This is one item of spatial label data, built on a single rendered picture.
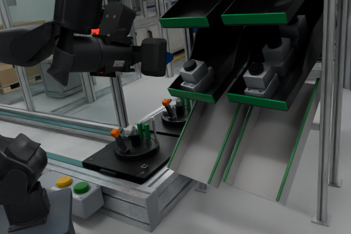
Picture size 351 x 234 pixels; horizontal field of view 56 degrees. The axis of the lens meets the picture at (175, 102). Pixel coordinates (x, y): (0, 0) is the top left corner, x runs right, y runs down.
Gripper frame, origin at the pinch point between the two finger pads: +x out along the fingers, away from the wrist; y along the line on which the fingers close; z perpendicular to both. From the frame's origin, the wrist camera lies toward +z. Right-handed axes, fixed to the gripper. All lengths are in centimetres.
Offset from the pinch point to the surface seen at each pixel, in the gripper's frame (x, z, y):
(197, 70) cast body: 12.8, -2.9, -1.9
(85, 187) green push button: 1.5, -34.6, 23.8
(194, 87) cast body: 12.7, -6.5, -1.6
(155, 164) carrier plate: 19.1, -30.6, 16.4
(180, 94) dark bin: 13.3, -8.7, 2.8
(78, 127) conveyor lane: 26, -31, 68
